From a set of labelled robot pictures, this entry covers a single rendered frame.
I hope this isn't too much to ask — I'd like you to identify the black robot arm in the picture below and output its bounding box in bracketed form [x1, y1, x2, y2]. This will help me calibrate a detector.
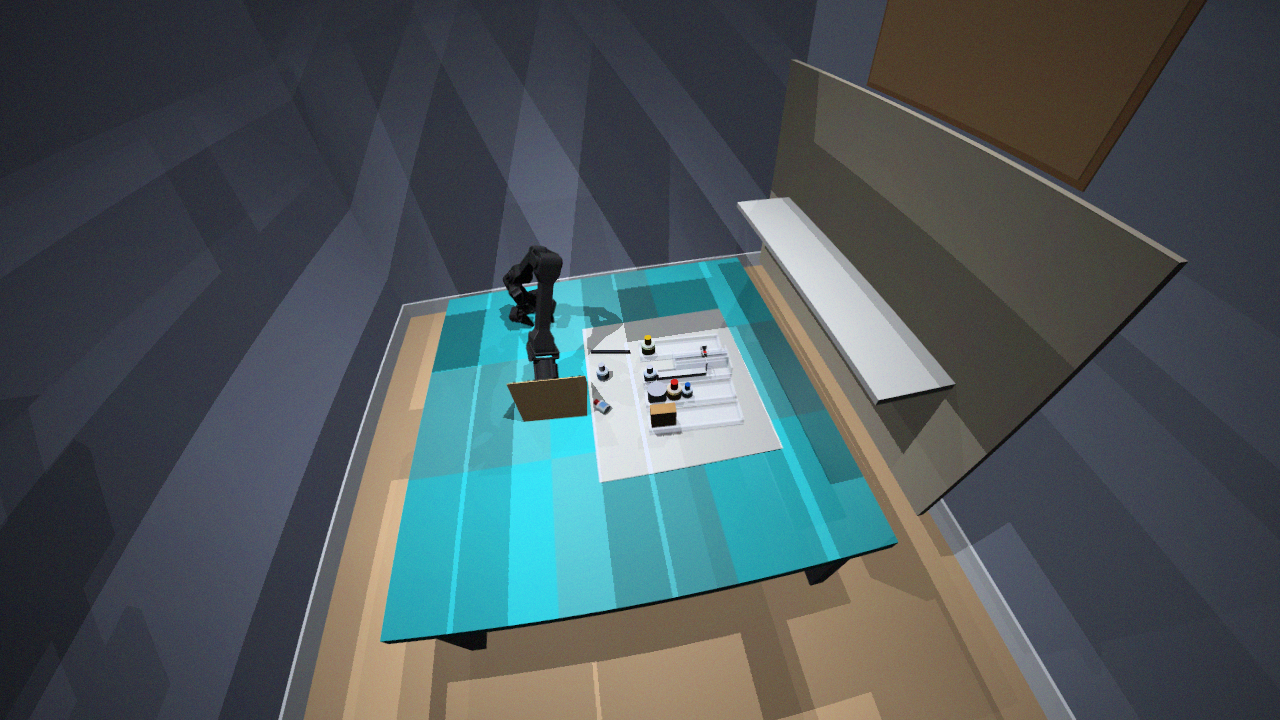
[503, 245, 563, 380]

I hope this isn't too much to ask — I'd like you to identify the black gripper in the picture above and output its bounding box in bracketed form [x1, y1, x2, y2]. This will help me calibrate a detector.
[509, 293, 556, 325]

